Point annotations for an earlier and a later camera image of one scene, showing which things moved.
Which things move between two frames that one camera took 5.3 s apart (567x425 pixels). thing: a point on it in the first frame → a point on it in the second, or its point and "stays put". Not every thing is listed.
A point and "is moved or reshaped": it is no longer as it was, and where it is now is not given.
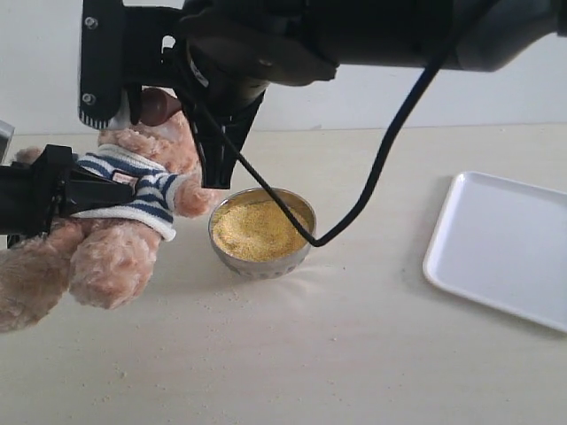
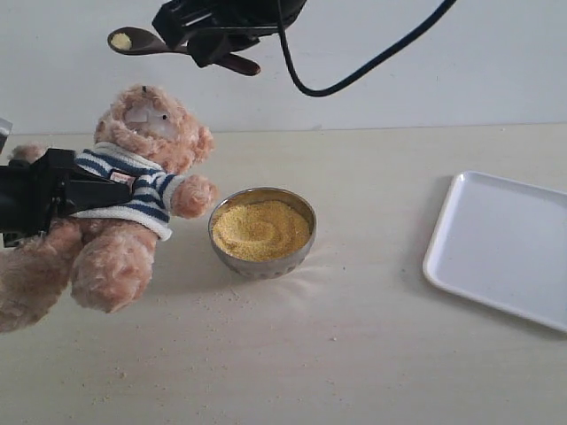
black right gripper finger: x=220 y=139 → x=209 y=47
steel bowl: x=252 y=235 stays put
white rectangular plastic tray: x=503 y=243 stays put
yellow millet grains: x=259 y=231 stays put
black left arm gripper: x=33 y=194 stays put
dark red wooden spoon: x=156 y=106 is moved or reshaped
